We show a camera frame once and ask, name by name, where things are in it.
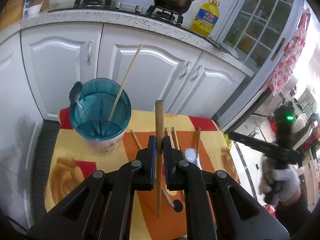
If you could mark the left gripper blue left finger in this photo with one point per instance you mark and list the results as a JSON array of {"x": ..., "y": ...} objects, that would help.
[{"x": 146, "y": 174}]

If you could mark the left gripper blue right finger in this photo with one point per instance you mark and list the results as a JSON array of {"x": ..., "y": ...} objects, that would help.
[{"x": 172, "y": 157}]

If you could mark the brown wooden chopstick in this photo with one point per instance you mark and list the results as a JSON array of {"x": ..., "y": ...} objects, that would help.
[
  {"x": 159, "y": 125},
  {"x": 198, "y": 141}
]

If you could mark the light wooden chopstick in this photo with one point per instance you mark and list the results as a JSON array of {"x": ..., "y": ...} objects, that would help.
[
  {"x": 170, "y": 136},
  {"x": 136, "y": 140},
  {"x": 124, "y": 82},
  {"x": 167, "y": 197},
  {"x": 175, "y": 138}
]

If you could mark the steel spoon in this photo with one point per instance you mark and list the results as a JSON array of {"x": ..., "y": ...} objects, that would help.
[{"x": 74, "y": 96}]

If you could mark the right hand white glove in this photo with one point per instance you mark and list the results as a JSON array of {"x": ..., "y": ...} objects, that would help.
[{"x": 279, "y": 186}]

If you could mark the white plastic spoon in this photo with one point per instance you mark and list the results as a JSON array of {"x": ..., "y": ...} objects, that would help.
[{"x": 192, "y": 156}]

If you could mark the colourful chequered table cloth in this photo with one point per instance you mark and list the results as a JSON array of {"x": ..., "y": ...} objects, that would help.
[{"x": 95, "y": 196}]

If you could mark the floral utensil holder teal insert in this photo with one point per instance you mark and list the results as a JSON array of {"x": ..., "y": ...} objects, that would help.
[{"x": 97, "y": 98}]

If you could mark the pink floral hanging cloth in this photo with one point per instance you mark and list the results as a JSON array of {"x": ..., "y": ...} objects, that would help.
[{"x": 285, "y": 67}]

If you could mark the white cabinet door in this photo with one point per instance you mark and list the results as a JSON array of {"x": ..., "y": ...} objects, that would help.
[
  {"x": 21, "y": 122},
  {"x": 204, "y": 97},
  {"x": 155, "y": 73},
  {"x": 55, "y": 58}
]

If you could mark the speckled stone countertop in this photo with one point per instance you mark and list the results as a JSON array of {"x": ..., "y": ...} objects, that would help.
[{"x": 123, "y": 19}]

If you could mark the glass paned sliding door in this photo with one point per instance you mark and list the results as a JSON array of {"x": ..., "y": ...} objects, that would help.
[{"x": 258, "y": 35}]

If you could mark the yellow cooking oil bottle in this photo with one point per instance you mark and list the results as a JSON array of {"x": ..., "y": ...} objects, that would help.
[{"x": 206, "y": 18}]

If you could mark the black gas stove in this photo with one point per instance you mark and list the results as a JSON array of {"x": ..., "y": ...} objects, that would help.
[{"x": 158, "y": 13}]

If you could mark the wooden cutting board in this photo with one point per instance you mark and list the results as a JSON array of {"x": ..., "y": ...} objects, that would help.
[{"x": 12, "y": 12}]

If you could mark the blue white packet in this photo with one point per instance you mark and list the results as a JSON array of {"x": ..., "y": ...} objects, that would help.
[{"x": 25, "y": 7}]

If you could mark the silver cabinet handle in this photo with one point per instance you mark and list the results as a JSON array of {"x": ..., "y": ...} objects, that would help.
[
  {"x": 89, "y": 53},
  {"x": 186, "y": 70},
  {"x": 197, "y": 74}
]

